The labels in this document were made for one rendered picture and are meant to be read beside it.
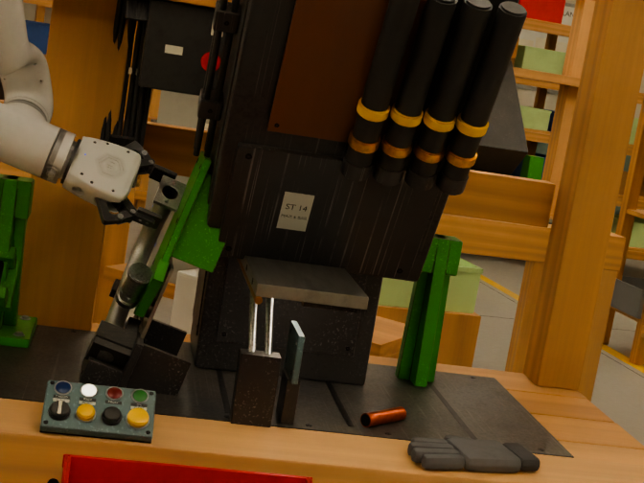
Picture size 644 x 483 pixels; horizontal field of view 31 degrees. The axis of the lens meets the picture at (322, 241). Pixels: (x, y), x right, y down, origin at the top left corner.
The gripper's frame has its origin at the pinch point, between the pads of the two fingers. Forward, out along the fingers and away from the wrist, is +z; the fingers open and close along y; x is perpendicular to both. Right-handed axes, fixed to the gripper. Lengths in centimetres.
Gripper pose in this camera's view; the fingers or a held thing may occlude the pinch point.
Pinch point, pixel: (161, 198)
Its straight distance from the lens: 185.2
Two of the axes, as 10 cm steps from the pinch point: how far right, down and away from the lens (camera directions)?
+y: 1.8, -7.7, 6.1
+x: -4.0, 5.1, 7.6
